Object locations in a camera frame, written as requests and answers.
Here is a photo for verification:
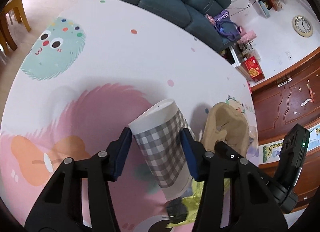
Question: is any yellow-green plastic bag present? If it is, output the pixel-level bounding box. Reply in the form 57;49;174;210
166;178;231;229

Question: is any grey checked paper cup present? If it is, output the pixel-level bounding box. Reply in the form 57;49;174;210
129;99;191;201

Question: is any height chart poster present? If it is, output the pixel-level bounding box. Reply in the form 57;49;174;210
260;123;320;164

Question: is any brown wooden door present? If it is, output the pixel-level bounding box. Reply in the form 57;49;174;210
249;46;320;145

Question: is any black green snack packet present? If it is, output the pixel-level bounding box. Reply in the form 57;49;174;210
165;197;188;224

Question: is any red gift box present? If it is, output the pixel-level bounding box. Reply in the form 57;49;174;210
244;56;265;82

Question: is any white side cabinet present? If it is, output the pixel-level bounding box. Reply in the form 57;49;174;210
225;45;252;81

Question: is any purple bag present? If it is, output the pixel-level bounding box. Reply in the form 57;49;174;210
205;10;241;41

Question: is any cartoon play mat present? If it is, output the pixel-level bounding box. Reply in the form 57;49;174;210
1;0;257;224

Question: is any wooden chair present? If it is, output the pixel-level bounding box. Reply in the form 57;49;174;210
1;0;31;56

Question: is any round wall clock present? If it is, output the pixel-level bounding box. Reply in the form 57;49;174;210
292;15;313;38

